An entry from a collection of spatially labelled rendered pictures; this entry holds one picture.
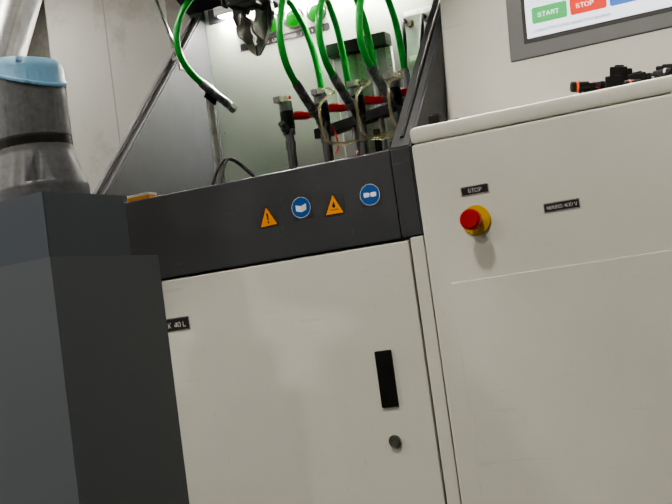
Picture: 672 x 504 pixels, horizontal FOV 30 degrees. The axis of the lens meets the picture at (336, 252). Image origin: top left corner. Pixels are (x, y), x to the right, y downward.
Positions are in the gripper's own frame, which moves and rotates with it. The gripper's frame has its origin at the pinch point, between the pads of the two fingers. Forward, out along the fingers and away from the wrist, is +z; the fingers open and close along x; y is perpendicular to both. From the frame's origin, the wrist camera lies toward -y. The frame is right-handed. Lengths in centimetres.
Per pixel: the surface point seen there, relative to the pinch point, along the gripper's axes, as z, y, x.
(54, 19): -279, -757, -577
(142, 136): 12.7, 2.4, -28.6
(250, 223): 37.3, 22.0, 4.1
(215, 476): 83, 22, -10
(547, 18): 6, -4, 59
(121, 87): -196, -748, -506
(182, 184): 22.2, -11.6, -28.6
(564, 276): 56, 22, 61
